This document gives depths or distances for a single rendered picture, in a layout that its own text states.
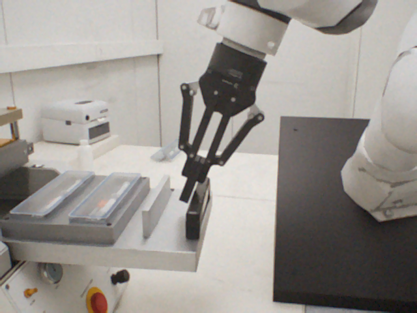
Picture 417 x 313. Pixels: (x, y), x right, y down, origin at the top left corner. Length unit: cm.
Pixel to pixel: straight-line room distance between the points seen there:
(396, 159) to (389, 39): 193
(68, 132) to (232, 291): 115
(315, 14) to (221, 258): 64
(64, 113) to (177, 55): 157
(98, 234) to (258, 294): 39
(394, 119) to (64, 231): 46
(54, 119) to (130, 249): 131
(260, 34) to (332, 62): 250
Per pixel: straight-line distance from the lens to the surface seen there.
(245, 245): 100
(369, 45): 261
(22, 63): 177
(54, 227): 58
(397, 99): 56
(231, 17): 53
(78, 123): 173
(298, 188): 88
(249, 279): 88
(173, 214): 63
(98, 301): 75
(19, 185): 85
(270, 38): 53
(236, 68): 53
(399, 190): 82
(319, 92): 303
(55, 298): 68
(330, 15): 46
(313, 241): 83
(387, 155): 73
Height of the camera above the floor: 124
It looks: 17 degrees down
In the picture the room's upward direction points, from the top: straight up
